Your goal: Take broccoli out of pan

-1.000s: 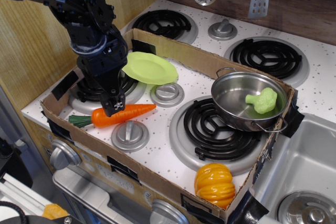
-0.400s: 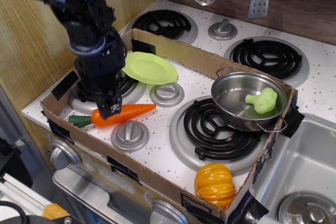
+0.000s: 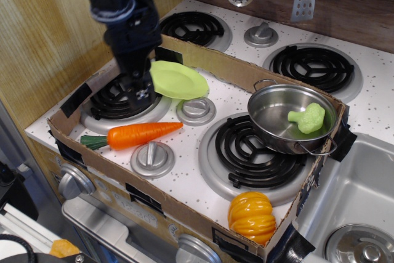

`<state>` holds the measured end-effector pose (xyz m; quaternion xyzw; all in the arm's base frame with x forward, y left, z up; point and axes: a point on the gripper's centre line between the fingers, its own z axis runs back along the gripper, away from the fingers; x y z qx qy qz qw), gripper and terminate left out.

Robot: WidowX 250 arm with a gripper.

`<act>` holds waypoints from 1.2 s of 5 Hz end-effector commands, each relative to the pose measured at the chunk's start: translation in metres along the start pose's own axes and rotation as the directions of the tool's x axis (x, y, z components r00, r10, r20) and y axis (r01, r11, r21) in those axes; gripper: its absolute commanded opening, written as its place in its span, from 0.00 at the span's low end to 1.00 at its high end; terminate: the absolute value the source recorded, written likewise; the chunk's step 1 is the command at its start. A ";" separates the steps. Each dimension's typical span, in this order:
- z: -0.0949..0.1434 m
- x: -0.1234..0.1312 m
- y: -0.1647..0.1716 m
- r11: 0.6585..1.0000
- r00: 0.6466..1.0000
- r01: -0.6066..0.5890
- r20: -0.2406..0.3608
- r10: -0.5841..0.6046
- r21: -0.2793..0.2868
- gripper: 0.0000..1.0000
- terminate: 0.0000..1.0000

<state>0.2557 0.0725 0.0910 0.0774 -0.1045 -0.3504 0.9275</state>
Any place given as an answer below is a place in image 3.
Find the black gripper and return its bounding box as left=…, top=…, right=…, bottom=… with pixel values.
left=104, top=0, right=162, bottom=111

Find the light green toy broccoli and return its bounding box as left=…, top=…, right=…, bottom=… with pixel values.
left=287, top=103, right=326, bottom=134

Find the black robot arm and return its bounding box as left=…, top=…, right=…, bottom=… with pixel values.
left=89, top=0, right=162, bottom=110

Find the stainless steel pan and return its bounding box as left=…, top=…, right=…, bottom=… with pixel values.
left=247, top=83, right=338, bottom=156

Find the light green plastic plate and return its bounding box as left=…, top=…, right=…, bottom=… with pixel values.
left=150, top=60, right=209, bottom=100

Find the front left black burner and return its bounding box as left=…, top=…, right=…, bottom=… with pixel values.
left=80, top=74, right=172, bottom=134

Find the black burner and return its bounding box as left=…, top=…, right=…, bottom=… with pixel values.
left=160, top=11, right=232, bottom=52
left=80, top=74, right=172, bottom=134
left=262, top=43, right=363, bottom=103
left=198, top=113, right=313, bottom=207

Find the orange toy carrot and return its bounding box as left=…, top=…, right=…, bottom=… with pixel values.
left=80, top=122, right=183, bottom=150

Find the silver knob middle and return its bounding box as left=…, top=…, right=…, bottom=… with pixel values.
left=176, top=97, right=216, bottom=126

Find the silver knob front centre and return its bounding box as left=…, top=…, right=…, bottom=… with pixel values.
left=131, top=141, right=175, bottom=179

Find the rear left black burner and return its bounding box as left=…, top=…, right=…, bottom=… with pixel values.
left=160, top=11, right=232, bottom=52

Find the silver oven knob left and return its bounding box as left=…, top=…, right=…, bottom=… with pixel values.
left=58, top=164, right=95, bottom=200

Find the silver oven knob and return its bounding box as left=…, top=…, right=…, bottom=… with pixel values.
left=58, top=164, right=95, bottom=200
left=175, top=233, right=222, bottom=263

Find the front right black burner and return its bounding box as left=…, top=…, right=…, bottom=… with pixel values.
left=198, top=113, right=313, bottom=207

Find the silver knob rear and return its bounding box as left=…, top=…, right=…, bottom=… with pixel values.
left=244, top=22, right=279, bottom=48

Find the orange toy pumpkin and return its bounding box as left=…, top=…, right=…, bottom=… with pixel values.
left=227, top=192, right=276, bottom=245

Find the silver oven knob right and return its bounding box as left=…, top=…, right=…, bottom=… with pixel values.
left=175, top=233, right=222, bottom=263

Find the orange object bottom left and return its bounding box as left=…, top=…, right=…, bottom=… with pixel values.
left=49, top=239, right=80, bottom=258

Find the hanging metal spatula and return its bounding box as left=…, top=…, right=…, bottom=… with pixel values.
left=291, top=0, right=316, bottom=23

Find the rear right black burner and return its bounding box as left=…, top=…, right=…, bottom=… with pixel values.
left=262, top=43, right=363, bottom=103

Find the cardboard fence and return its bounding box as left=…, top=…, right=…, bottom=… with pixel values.
left=47, top=32, right=358, bottom=263

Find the silver sink basin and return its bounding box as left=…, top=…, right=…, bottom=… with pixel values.
left=296, top=134, right=393, bottom=262

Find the silver sink drain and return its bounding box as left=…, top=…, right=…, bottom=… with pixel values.
left=323, top=224, right=393, bottom=262

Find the silver oven door handle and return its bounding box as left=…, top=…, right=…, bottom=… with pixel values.
left=62, top=197, right=155, bottom=262

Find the black cable bottom left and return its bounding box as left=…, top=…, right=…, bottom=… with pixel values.
left=0, top=233, right=38, bottom=263

